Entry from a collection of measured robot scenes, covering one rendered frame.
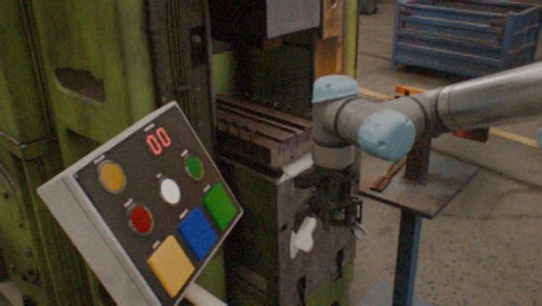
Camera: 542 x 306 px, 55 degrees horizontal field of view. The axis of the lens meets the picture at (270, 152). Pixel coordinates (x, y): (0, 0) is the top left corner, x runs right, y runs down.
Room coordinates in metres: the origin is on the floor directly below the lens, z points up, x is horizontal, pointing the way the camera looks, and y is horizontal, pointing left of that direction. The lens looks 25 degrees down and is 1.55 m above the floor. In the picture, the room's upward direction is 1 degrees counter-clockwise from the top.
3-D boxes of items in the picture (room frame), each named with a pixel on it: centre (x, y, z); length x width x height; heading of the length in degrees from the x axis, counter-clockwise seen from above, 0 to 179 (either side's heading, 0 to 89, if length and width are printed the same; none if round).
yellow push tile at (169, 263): (0.72, 0.18, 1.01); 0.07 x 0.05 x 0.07; 161
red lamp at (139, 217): (0.73, 0.22, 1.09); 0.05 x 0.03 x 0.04; 136
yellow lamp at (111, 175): (0.75, 0.26, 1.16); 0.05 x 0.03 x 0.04; 136
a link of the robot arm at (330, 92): (0.84, -0.11, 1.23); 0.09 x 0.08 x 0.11; 31
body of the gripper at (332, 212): (0.83, -0.11, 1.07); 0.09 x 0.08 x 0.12; 23
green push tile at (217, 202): (0.91, 0.11, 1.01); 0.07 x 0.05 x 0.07; 161
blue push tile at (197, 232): (0.81, 0.14, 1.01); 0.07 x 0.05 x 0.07; 161
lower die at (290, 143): (1.46, 0.08, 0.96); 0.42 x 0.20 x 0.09; 46
